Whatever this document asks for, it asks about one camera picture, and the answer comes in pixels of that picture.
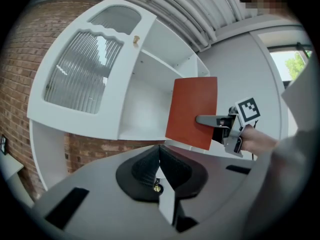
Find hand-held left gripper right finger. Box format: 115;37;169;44
159;145;209;199

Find white side table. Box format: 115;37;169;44
0;155;25;182

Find white shade table lamp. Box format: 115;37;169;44
152;168;167;195

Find white ribbed-glass cabinet door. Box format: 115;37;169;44
26;0;158;141

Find person's right forearm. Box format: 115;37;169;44
242;124;301;160

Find window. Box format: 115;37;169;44
268;49;313;82

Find white desk with shelf hutch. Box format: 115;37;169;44
26;0;255;226

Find small black picture frame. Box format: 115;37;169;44
0;134;8;156

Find red book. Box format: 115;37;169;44
164;76;218;151

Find white ceiling pipes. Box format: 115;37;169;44
147;0;253;52

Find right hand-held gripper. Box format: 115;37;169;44
195;97;261;157

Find person's left forearm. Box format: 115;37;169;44
249;143;320;240

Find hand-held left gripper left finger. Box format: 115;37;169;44
115;145;161;202

